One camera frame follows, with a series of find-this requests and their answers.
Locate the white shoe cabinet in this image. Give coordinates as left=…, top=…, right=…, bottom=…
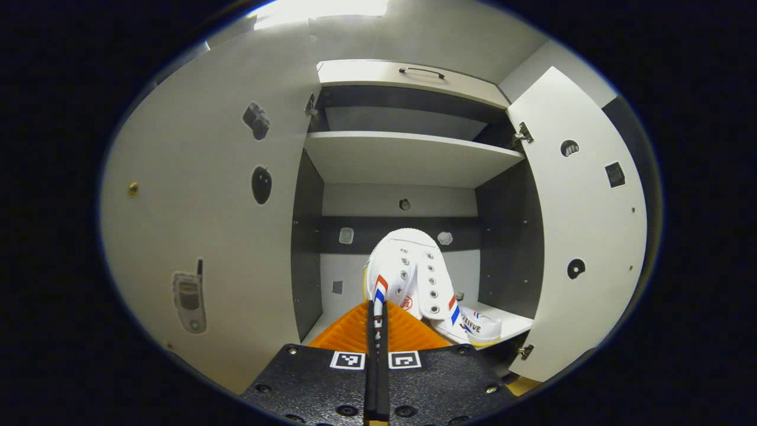
left=99, top=27, right=648, bottom=396

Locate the black drawer handle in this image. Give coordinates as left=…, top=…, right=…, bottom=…
left=398, top=66, right=445, bottom=80

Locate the white door with camera sticker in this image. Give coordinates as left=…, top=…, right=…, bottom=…
left=99, top=27, right=323, bottom=396

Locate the white door with headphone sticker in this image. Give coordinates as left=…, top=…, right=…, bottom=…
left=507, top=66, right=648, bottom=383

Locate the white canvas shoe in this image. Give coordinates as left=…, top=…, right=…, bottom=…
left=364, top=228, right=461, bottom=339
left=431, top=305, right=502, bottom=347

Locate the white cabinet drawer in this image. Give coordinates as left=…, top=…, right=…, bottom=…
left=316, top=59, right=510, bottom=110

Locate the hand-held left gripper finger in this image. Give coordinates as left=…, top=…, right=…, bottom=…
left=377, top=301, right=519, bottom=426
left=240, top=301, right=379, bottom=426

